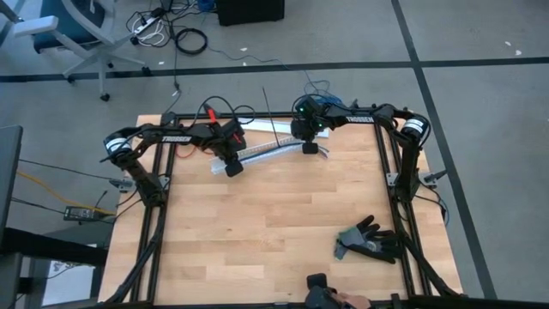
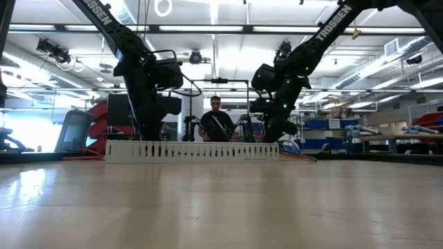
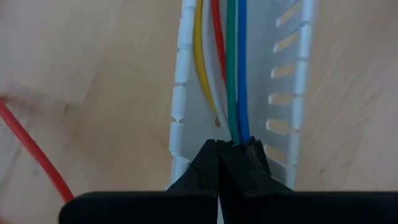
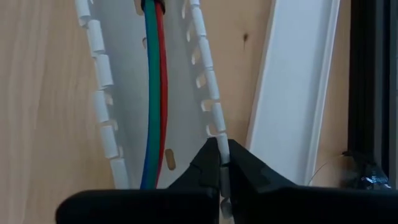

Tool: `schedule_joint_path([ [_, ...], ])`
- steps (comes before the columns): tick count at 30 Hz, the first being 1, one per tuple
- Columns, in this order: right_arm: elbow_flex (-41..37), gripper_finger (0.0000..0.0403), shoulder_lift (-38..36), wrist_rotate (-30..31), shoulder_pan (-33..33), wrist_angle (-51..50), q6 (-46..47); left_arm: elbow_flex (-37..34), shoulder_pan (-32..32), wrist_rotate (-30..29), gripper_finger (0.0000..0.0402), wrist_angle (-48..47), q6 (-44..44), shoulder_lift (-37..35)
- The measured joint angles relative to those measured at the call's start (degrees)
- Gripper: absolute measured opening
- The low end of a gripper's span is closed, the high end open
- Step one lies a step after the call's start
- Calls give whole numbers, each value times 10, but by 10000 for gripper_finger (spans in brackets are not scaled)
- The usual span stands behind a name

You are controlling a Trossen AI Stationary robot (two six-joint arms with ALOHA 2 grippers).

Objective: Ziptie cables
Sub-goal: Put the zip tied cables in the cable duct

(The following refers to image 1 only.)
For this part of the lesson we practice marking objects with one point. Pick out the black aluminium table frame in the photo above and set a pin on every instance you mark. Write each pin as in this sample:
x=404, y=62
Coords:
x=274, y=114

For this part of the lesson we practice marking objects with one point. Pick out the office chair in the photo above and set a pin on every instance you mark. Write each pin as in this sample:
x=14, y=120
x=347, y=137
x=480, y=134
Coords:
x=101, y=58

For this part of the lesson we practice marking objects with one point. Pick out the black power adapter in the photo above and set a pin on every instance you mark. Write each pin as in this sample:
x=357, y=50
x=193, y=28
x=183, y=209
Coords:
x=79, y=213

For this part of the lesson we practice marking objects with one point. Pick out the person's hand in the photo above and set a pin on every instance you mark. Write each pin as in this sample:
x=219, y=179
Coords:
x=356, y=301

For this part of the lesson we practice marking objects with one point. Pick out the black grey work glove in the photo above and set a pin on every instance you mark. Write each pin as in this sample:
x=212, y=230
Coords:
x=369, y=238

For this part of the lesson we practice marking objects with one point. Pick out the white power strip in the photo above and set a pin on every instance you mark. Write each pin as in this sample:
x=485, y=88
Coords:
x=148, y=23

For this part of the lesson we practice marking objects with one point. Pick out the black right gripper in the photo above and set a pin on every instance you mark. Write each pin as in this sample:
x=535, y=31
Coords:
x=309, y=129

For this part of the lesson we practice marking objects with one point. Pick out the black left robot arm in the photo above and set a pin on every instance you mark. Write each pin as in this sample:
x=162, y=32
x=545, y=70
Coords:
x=176, y=138

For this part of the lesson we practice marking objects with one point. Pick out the black side desk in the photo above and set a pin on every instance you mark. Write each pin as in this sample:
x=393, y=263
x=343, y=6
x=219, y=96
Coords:
x=51, y=249

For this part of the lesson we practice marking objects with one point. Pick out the black floor box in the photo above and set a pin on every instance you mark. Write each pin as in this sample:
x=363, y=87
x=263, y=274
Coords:
x=249, y=10

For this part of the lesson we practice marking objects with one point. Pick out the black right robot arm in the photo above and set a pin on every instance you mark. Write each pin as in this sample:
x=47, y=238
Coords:
x=360, y=119

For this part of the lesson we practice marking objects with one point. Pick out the white duct cover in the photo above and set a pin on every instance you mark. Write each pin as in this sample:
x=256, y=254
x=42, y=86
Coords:
x=266, y=125

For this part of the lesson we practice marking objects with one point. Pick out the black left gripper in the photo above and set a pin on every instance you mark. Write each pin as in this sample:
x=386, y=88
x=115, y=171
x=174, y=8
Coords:
x=229, y=141

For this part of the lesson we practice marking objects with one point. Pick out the dark grey monitor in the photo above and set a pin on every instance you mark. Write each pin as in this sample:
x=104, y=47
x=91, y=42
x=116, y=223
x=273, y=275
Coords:
x=8, y=180

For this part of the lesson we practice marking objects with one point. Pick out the black zip tie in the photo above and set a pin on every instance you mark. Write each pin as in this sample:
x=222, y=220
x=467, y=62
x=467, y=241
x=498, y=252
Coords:
x=270, y=116

